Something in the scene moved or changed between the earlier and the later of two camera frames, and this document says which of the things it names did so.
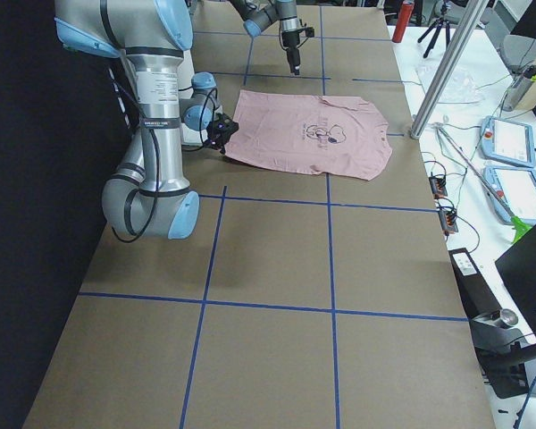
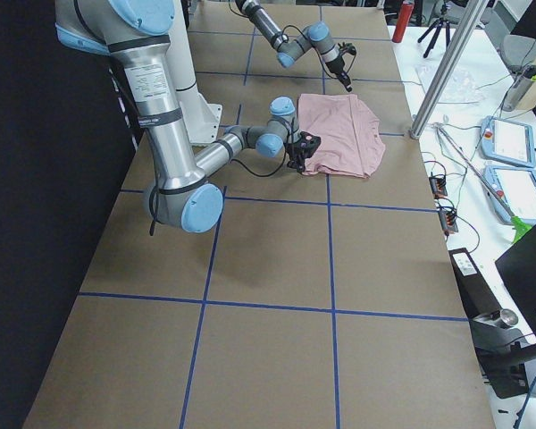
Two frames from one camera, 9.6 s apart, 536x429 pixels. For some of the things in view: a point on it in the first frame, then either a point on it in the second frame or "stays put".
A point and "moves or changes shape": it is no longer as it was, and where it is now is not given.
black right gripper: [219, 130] -> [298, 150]
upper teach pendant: [508, 141] stays put
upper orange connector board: [438, 186] stays put
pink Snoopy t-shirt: [330, 134] moves or changes shape
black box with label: [477, 298] stays put
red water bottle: [403, 21] stays put
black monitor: [527, 270] stays put
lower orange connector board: [448, 222] stays put
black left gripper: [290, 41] -> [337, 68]
